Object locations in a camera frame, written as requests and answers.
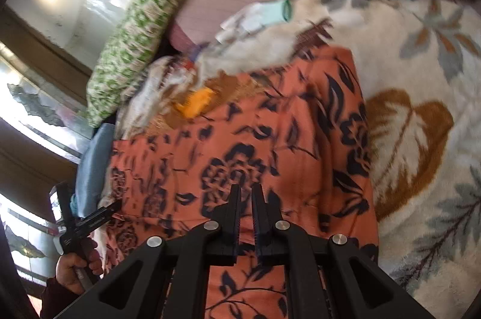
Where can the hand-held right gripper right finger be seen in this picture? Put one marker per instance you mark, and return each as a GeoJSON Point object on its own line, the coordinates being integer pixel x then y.
{"type": "Point", "coordinates": [260, 225]}

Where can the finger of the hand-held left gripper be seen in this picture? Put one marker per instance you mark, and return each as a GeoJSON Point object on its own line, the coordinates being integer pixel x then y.
{"type": "Point", "coordinates": [98, 217]}

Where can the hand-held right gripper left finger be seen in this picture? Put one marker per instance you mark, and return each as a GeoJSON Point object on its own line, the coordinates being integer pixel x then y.
{"type": "Point", "coordinates": [232, 225]}

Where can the orange floral garment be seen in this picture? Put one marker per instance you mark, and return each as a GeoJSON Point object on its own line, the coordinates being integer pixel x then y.
{"type": "Point", "coordinates": [278, 138]}

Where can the person's left forearm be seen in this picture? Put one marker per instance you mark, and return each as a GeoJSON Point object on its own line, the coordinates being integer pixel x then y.
{"type": "Point", "coordinates": [56, 300]}

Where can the person's left hand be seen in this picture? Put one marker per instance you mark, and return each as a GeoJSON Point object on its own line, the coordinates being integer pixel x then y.
{"type": "Point", "coordinates": [67, 272]}

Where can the teal cloth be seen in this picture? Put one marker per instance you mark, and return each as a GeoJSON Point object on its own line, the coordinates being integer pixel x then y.
{"type": "Point", "coordinates": [77, 205]}

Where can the blue pillow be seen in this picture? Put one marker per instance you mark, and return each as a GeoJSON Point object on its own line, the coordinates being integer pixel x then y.
{"type": "Point", "coordinates": [94, 165]}

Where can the wooden cabinet with etched glass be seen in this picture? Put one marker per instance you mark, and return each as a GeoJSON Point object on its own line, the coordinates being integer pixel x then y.
{"type": "Point", "coordinates": [34, 138]}

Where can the small colourful box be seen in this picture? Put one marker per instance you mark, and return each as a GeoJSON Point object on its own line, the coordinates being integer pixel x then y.
{"type": "Point", "coordinates": [187, 63]}

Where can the green patterned pillow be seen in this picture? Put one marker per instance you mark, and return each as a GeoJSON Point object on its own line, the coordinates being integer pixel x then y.
{"type": "Point", "coordinates": [146, 15]}

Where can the white glove with teal cuff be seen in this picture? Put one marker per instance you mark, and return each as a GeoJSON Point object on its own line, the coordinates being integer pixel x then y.
{"type": "Point", "coordinates": [268, 13]}

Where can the cream leaf-print blanket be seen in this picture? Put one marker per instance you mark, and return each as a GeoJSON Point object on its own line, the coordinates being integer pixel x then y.
{"type": "Point", "coordinates": [421, 78]}

